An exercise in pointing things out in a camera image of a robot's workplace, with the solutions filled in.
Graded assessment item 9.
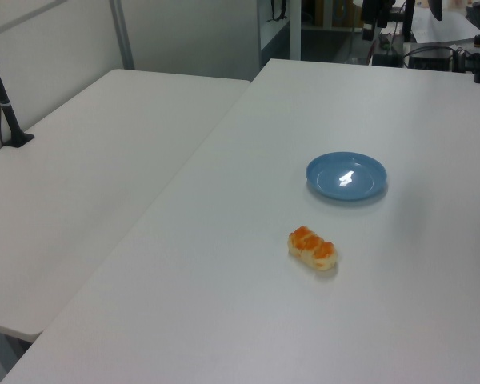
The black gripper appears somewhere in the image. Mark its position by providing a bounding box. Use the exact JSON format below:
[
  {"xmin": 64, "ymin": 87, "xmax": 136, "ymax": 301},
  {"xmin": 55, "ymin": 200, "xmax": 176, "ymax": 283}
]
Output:
[{"xmin": 362, "ymin": 0, "xmax": 393, "ymax": 41}]

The orange glazed bread loaf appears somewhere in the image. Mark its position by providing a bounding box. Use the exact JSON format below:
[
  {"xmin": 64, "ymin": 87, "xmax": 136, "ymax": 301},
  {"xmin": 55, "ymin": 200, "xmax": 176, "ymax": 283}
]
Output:
[{"xmin": 287, "ymin": 226, "xmax": 339, "ymax": 273}]

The blue round plate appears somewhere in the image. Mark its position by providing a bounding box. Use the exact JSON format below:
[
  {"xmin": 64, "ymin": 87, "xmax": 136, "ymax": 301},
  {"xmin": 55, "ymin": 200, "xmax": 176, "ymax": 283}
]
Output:
[{"xmin": 305, "ymin": 151, "xmax": 388, "ymax": 202}]

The black upright pole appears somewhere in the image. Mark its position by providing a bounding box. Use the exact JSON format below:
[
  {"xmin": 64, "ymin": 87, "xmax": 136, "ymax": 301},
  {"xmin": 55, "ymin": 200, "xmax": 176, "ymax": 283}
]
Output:
[{"xmin": 401, "ymin": 0, "xmax": 416, "ymax": 43}]

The small black device box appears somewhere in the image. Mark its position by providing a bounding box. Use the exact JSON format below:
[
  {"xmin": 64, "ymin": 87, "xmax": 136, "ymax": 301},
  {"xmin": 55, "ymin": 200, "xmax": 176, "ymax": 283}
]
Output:
[{"xmin": 373, "ymin": 50, "xmax": 403, "ymax": 68}]

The black electronics box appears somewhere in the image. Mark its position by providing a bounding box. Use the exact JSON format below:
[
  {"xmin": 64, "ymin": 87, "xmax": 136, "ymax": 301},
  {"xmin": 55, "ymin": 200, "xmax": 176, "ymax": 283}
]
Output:
[{"xmin": 406, "ymin": 45, "xmax": 456, "ymax": 72}]

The white side table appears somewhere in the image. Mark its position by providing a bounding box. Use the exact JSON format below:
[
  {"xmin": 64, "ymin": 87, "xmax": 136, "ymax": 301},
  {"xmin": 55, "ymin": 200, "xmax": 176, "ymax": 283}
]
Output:
[{"xmin": 0, "ymin": 68, "xmax": 252, "ymax": 343}]

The grey partition post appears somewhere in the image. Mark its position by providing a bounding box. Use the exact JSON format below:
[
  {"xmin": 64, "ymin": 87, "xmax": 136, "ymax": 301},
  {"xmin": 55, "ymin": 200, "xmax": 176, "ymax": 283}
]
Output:
[{"xmin": 109, "ymin": 0, "xmax": 136, "ymax": 71}]

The black camera stand pole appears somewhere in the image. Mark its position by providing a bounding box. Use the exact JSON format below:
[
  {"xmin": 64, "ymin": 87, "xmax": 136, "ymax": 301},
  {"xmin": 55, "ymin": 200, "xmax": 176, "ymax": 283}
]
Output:
[{"xmin": 0, "ymin": 30, "xmax": 36, "ymax": 150}]

